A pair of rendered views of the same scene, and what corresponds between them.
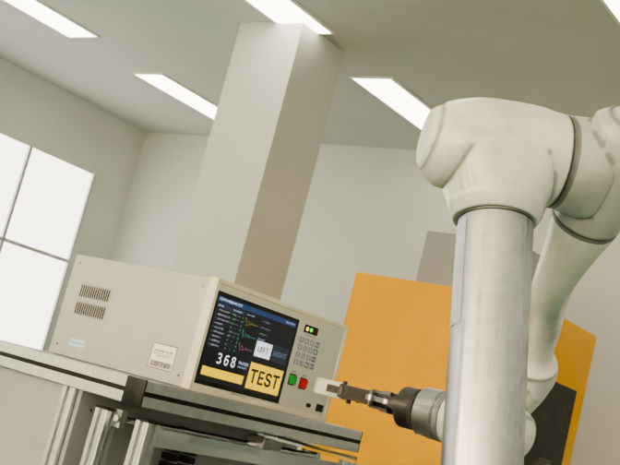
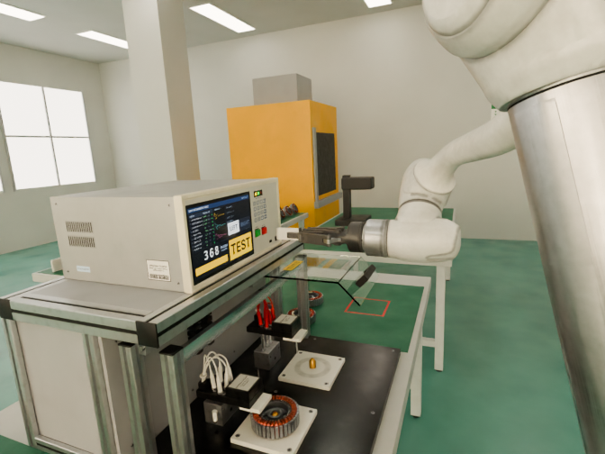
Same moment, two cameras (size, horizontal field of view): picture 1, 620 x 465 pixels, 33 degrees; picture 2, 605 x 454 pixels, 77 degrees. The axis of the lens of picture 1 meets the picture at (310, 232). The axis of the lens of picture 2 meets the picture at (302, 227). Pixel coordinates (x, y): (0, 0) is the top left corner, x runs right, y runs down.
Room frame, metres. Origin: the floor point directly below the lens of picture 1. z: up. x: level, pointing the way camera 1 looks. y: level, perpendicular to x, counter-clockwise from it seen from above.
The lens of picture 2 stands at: (1.07, 0.10, 1.39)
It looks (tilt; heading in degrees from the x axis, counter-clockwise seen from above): 11 degrees down; 345
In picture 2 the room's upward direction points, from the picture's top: 3 degrees counter-clockwise
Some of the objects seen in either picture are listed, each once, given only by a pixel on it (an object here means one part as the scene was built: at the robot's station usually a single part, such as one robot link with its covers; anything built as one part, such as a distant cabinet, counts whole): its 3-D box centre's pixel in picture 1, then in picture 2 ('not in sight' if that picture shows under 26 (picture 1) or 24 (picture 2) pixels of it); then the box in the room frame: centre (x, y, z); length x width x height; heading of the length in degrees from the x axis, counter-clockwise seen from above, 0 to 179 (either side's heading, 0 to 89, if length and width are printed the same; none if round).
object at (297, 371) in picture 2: not in sight; (312, 368); (2.03, -0.16, 0.78); 0.15 x 0.15 x 0.01; 52
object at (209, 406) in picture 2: not in sight; (221, 404); (1.93, 0.10, 0.80); 0.08 x 0.05 x 0.06; 142
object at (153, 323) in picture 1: (202, 339); (181, 222); (2.14, 0.16, 1.22); 0.44 x 0.39 x 0.20; 142
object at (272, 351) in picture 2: not in sight; (267, 354); (2.12, -0.05, 0.80); 0.08 x 0.05 x 0.06; 142
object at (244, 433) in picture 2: not in sight; (275, 425); (1.84, -0.02, 0.78); 0.15 x 0.15 x 0.01; 52
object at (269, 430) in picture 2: not in sight; (275, 415); (1.84, -0.02, 0.80); 0.11 x 0.11 x 0.04
